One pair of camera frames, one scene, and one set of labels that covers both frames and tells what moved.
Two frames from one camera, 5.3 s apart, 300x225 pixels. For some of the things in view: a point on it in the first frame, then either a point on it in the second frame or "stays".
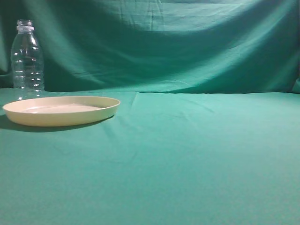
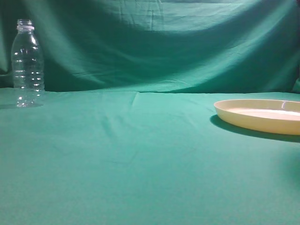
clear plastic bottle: x=27 y=63 stays
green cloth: x=207 y=130 stays
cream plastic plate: x=60 y=111 to x=277 y=116
